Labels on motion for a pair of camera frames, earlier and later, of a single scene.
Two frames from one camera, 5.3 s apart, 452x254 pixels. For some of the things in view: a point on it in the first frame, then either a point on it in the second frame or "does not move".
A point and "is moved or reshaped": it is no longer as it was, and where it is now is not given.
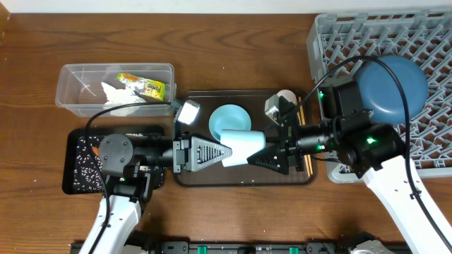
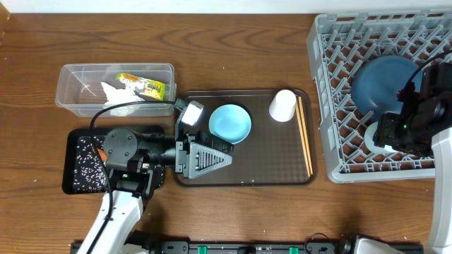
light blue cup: [244, 144] is moved or reshaped
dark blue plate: [379, 92] does not move
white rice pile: [87, 173] does not move
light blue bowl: [228, 117] does not move
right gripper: [287, 139] → [385, 133]
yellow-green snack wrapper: [149, 89] does not move
